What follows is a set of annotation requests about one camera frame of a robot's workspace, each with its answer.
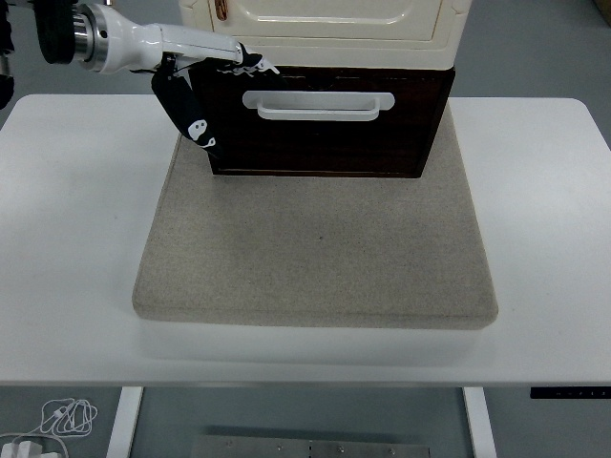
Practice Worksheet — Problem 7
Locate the white table leg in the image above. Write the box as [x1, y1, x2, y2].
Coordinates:
[105, 386, 144, 458]
[461, 386, 498, 458]

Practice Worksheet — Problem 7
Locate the beige fabric mat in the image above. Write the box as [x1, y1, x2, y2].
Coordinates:
[132, 97, 499, 331]

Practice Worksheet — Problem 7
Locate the white drawer handle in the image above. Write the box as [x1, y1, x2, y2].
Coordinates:
[242, 89, 396, 121]

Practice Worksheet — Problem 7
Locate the white cable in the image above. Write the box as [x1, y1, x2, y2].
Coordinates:
[0, 398, 100, 458]

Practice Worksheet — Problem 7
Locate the dark brown wooden drawer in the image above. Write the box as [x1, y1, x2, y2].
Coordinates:
[189, 64, 456, 178]

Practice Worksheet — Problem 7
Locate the black table control panel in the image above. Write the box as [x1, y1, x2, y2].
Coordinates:
[529, 386, 611, 401]

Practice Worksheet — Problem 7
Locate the white power adapter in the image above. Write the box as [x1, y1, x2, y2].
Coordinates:
[1, 441, 47, 458]

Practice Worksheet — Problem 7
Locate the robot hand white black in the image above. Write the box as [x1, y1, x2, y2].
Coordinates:
[93, 3, 283, 161]

